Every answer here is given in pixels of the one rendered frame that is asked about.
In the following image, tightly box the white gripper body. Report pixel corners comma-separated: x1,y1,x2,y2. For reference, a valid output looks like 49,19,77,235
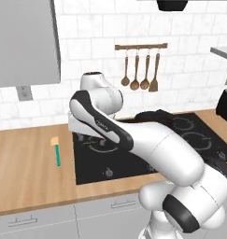
66,111,106,140

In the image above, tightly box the black hob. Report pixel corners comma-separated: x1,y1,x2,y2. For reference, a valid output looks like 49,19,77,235
72,112,227,187

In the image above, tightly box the dark hob knob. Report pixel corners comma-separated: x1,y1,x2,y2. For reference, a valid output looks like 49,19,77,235
105,167,115,178

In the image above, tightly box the small wooden hanging spoon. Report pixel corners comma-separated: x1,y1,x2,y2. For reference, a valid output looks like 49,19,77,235
121,49,131,88

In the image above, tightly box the large wooden hanging spoon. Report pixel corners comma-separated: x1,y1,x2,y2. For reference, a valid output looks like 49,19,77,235
129,49,141,91
139,49,151,91

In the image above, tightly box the grey drawer front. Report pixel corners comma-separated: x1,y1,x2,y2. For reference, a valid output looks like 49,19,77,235
0,204,78,239
74,191,151,239

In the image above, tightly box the wooden hanging turner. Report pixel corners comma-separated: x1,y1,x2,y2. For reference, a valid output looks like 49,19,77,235
148,48,162,93

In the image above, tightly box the black countertop appliance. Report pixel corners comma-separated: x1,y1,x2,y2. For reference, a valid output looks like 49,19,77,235
215,88,227,127

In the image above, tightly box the black extractor hood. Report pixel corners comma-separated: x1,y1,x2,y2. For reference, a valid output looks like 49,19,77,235
156,0,190,13

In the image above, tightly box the green-handled tan spatula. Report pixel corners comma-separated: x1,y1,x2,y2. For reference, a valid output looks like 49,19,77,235
50,135,63,168

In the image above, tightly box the grey wall socket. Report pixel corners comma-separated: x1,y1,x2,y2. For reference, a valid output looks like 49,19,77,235
15,85,35,103

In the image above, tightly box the grey drawer handle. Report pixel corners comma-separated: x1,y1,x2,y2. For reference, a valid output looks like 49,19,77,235
7,217,38,228
110,199,137,210

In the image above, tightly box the grey wall cupboard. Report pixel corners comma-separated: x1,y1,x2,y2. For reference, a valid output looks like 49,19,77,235
0,0,63,89

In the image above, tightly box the wooden wall rail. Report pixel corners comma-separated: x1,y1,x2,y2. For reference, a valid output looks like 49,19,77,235
114,43,169,51

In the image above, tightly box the grey wall shelf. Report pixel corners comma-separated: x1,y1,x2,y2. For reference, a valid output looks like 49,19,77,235
209,46,227,63

